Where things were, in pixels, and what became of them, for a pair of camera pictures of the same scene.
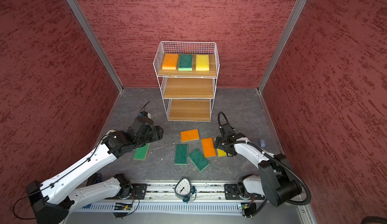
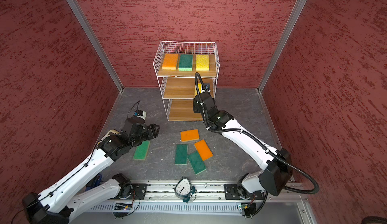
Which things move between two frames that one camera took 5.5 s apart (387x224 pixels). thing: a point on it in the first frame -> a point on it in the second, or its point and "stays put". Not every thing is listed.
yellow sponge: [221, 153] -> [200, 89]
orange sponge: [170, 61] stays put
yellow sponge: [202, 62] stays put
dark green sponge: [185, 63] stays put
